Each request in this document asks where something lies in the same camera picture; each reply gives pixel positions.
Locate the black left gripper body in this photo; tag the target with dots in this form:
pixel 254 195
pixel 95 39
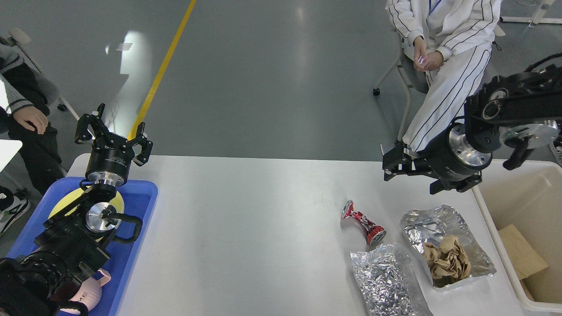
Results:
pixel 109 165

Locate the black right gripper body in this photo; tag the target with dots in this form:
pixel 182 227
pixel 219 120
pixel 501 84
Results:
pixel 451 157

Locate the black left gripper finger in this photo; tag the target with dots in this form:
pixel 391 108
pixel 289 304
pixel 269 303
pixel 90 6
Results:
pixel 92 129
pixel 141 139

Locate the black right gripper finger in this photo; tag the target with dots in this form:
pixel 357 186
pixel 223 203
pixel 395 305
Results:
pixel 398 159
pixel 464 185

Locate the yellow plastic plate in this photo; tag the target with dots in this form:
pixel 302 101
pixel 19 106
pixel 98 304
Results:
pixel 66 202

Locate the silver foil bag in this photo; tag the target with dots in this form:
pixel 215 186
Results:
pixel 387 281
pixel 420 226

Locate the brown paper bag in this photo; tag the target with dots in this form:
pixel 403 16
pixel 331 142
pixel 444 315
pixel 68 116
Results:
pixel 524 259

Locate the pink HOME mug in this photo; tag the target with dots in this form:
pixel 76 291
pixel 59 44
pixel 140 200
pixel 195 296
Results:
pixel 89 292

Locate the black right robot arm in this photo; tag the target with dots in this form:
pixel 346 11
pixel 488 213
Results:
pixel 520 111

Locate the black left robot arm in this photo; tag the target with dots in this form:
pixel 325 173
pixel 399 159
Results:
pixel 73 246

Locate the blue plastic tray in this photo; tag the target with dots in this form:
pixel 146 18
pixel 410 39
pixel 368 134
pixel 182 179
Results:
pixel 139 200

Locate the white plastic bin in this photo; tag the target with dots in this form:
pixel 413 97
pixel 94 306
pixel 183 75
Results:
pixel 520 207

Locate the standing person in dark clothes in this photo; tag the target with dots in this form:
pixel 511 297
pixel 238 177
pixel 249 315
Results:
pixel 26 119

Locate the crushed red soda can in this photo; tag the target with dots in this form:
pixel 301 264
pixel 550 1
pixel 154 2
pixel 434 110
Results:
pixel 373 233

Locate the white side table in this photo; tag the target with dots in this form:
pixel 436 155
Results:
pixel 8 149

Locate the crumpled brown paper ball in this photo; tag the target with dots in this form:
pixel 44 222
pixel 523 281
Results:
pixel 448 263

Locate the grey rolling chair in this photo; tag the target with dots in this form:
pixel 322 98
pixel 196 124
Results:
pixel 406 83

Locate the grey chair at left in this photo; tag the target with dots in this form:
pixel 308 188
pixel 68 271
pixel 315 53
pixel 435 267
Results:
pixel 18 38

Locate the seated person in white tracksuit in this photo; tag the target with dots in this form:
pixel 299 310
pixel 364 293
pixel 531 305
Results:
pixel 452 44

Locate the crumpled silver foil bag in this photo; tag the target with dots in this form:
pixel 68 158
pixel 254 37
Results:
pixel 387 281

